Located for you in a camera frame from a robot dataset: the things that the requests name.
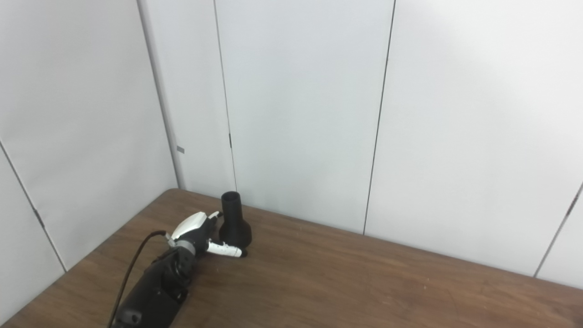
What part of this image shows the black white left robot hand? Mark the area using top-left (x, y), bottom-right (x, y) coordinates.
top-left (171, 210), bottom-right (248, 259)

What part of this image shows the black flared nozzle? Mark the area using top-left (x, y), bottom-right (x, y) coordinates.
top-left (219, 191), bottom-right (252, 256)

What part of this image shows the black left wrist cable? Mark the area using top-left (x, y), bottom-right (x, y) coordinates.
top-left (107, 230), bottom-right (172, 328)

